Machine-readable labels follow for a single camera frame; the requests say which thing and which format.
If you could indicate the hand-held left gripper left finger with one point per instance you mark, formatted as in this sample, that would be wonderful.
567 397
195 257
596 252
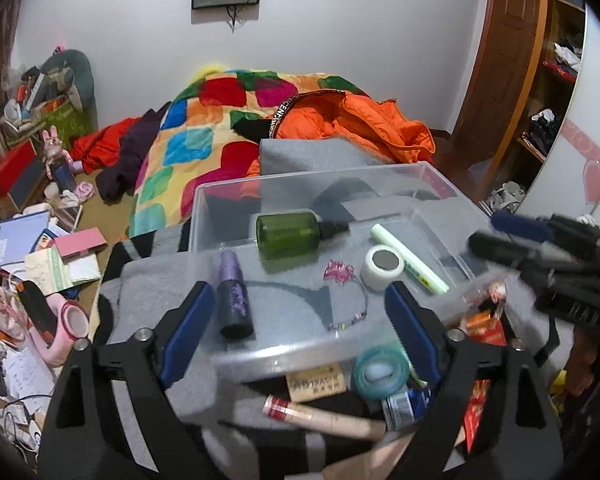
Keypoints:
190 330

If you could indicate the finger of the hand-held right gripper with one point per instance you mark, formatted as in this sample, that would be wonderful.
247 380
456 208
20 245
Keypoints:
500 249
522 227

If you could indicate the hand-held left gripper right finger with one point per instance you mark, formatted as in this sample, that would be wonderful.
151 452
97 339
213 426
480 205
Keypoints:
410 330

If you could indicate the teal tape roll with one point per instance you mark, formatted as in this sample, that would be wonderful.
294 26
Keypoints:
380 372

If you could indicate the small blue box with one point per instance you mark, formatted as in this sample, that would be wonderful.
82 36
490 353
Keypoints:
402 407

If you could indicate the red packet with gold print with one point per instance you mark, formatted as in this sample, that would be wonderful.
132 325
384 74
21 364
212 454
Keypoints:
476 410

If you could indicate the clear plastic storage box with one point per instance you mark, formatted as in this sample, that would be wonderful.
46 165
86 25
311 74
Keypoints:
305 345

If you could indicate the beige cream tube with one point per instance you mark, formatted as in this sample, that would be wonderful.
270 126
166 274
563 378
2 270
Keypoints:
325 417

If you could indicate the pair of white sandals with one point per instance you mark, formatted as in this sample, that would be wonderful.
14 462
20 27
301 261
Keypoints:
505 196

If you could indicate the purple spray bottle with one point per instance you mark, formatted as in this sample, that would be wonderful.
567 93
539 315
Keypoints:
236 305

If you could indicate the white tape roll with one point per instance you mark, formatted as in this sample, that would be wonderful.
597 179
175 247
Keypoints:
375 277

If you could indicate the white rounded object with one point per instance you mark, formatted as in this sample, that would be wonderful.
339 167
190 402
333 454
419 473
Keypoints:
586 219

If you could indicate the pale green highlighter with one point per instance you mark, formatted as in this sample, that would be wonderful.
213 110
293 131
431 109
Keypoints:
410 260

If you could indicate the clear snack packet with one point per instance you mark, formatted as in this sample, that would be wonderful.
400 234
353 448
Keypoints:
485 320

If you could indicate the white panel with pink print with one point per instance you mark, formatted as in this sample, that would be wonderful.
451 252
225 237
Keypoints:
575 160

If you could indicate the green plastic bottle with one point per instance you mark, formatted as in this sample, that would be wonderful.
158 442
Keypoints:
285 235

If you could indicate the brown cardboard piece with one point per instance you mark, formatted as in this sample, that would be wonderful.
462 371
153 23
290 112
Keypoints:
370 460

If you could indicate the pink flat box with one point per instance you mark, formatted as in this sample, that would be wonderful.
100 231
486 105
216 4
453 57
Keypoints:
80 242

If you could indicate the wooden open shelf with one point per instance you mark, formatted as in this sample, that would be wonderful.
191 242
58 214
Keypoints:
555 85

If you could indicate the green paper booklet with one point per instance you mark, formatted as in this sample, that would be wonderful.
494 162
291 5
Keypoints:
55 270

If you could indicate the brown wooden door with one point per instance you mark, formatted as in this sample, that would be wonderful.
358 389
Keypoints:
500 60

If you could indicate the white handwritten paper sheets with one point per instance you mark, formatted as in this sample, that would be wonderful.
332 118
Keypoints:
22 375

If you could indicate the small pink slippers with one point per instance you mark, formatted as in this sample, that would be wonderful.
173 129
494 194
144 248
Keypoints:
84 191

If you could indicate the dark purple garment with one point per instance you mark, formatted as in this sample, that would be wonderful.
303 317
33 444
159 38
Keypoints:
130 160

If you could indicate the orange puffer jacket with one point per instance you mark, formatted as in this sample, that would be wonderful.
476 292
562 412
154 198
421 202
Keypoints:
370 120

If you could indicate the colourful patchwork quilt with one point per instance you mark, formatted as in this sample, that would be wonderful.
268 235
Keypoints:
195 145

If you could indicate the pale blue book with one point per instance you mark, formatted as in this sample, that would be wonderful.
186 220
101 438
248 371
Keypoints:
17 237

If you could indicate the red garment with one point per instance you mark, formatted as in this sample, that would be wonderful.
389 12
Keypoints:
100 145

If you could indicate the pink rabbit toy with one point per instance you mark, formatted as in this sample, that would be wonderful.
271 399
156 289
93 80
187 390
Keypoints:
57 160

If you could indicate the green cardboard box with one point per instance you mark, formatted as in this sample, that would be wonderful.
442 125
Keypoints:
70 125

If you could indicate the red flat box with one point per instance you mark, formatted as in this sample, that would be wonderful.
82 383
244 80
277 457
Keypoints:
10 170

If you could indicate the grey-green plush cushion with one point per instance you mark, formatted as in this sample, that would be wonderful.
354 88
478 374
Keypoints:
75 67

